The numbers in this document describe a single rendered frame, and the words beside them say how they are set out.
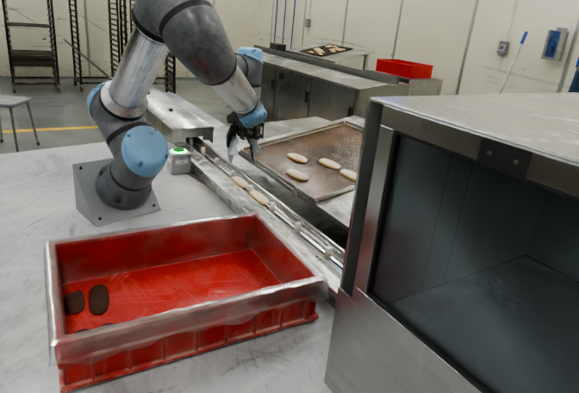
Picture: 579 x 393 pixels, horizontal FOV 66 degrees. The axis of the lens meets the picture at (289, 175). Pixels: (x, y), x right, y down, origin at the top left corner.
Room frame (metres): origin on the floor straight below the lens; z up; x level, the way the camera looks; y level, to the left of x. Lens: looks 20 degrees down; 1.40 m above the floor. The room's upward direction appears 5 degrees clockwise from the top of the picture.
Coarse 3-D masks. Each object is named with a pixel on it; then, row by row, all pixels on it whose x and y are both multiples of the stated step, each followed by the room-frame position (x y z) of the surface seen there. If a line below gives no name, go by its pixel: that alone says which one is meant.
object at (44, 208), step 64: (0, 192) 1.18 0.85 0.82; (64, 192) 1.23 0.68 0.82; (192, 192) 1.32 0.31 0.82; (0, 256) 0.86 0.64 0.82; (0, 320) 0.65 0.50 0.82; (320, 320) 0.74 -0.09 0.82; (0, 384) 0.51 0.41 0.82; (128, 384) 0.54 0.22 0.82; (192, 384) 0.55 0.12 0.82; (256, 384) 0.56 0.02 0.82; (320, 384) 0.57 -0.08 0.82
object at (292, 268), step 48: (48, 240) 0.77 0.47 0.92; (96, 240) 0.81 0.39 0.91; (144, 240) 0.85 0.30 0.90; (192, 240) 0.91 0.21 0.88; (240, 240) 0.97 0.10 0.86; (288, 240) 0.87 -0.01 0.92; (48, 288) 0.63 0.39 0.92; (288, 288) 0.69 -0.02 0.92; (48, 336) 0.54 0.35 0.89; (96, 336) 0.53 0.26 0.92; (144, 336) 0.56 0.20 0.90
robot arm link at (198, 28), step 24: (168, 24) 0.84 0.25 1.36; (192, 24) 0.84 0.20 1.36; (216, 24) 0.87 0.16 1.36; (192, 48) 0.84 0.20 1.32; (216, 48) 0.86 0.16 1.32; (192, 72) 0.88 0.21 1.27; (216, 72) 0.88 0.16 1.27; (240, 72) 1.01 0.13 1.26; (240, 96) 1.05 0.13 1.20; (240, 120) 1.19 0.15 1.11
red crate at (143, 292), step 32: (224, 256) 0.94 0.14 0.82; (256, 256) 0.96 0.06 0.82; (64, 288) 0.76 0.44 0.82; (128, 288) 0.78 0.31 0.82; (160, 288) 0.79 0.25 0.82; (192, 288) 0.80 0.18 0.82; (224, 288) 0.81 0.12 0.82; (256, 288) 0.82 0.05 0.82; (96, 320) 0.67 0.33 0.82; (128, 320) 0.68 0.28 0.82; (256, 320) 0.67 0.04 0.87; (288, 320) 0.71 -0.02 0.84; (128, 352) 0.55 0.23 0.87; (160, 352) 0.58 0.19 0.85; (192, 352) 0.61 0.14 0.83; (64, 384) 0.51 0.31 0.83
